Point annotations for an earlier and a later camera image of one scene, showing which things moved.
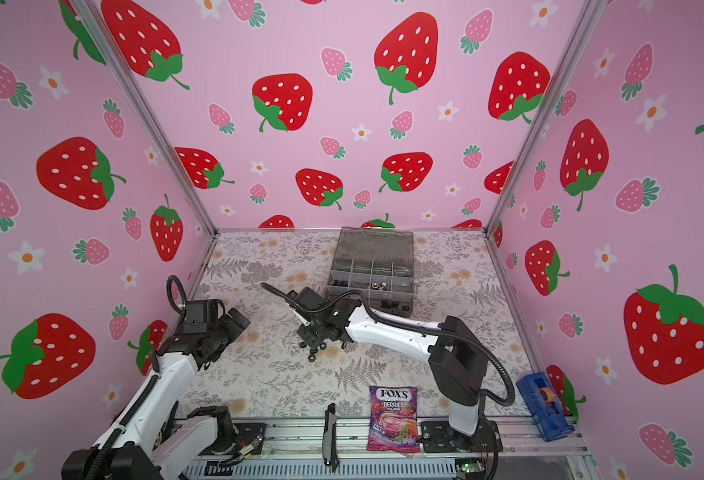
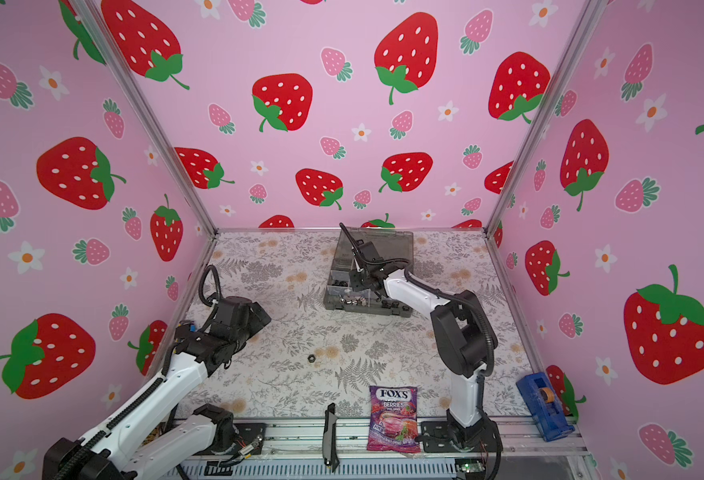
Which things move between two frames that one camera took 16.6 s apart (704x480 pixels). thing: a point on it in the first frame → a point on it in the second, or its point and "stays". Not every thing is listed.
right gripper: (308, 338) → (354, 280)
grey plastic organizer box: (379, 263) stays
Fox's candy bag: (393, 419) stays
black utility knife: (329, 444) stays
